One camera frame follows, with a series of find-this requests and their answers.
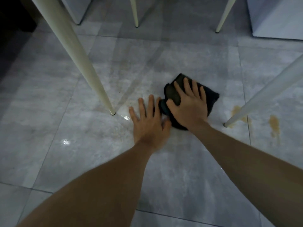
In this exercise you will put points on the person's right hand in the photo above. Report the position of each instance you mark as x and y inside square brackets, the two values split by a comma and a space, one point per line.
[190, 107]

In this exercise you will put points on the person's left hand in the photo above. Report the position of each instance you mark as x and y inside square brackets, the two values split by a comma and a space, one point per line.
[148, 130]

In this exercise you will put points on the person's left little finger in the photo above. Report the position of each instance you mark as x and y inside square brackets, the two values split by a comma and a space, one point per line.
[134, 114]

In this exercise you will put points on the person's right thumb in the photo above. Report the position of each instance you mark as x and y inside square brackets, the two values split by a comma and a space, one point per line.
[173, 105]

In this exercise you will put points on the person's right little finger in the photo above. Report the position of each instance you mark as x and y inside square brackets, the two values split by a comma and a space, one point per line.
[203, 95]

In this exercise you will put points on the person's right middle finger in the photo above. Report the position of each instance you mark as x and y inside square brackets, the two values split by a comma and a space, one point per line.
[188, 87]

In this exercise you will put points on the person's left thumb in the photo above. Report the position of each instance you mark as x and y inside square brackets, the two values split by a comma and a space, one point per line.
[167, 125]

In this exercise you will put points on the person's left middle finger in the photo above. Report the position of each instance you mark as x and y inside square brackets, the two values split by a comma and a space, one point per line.
[151, 105]

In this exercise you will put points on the dark cleaning cloth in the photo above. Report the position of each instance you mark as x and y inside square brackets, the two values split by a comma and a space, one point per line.
[211, 96]

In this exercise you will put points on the person's left forearm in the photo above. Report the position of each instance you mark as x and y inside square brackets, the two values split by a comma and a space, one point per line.
[94, 186]

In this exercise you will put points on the person's right forearm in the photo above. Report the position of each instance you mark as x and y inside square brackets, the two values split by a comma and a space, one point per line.
[248, 167]

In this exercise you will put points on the brown liquid spill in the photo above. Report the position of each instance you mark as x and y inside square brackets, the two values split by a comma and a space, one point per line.
[236, 112]

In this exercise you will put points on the cream tapered table leg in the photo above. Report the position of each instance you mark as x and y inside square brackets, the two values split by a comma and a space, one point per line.
[224, 16]
[78, 56]
[267, 92]
[134, 11]

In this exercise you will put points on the white cabinet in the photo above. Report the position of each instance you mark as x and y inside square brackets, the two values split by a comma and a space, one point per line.
[77, 8]
[277, 16]

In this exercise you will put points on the dark furniture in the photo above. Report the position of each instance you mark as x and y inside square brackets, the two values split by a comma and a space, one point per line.
[14, 11]

